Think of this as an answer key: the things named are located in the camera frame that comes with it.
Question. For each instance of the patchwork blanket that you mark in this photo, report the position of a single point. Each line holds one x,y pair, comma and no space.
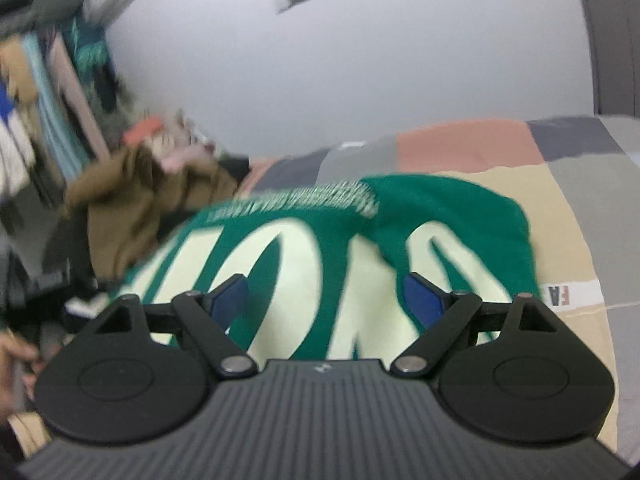
560,200

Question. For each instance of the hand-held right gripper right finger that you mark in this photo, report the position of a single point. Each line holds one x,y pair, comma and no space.
425,300

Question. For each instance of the orange box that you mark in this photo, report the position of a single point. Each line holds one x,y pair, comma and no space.
142,131

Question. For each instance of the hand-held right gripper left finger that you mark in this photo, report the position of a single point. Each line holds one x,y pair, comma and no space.
229,300

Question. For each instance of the brown garment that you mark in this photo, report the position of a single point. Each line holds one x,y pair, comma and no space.
135,205

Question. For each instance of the grey curtain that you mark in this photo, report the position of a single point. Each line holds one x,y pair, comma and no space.
612,35

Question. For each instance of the person's left hand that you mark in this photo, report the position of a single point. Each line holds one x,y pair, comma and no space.
12,370

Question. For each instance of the green printed sweatshirt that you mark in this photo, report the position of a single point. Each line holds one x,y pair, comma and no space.
320,240

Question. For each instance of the rack of hanging clothes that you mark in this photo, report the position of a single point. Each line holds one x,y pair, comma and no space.
50,110

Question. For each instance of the white pink cloth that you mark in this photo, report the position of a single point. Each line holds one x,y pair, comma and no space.
182,152

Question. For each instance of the black garment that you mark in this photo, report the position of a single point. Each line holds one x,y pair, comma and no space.
234,169

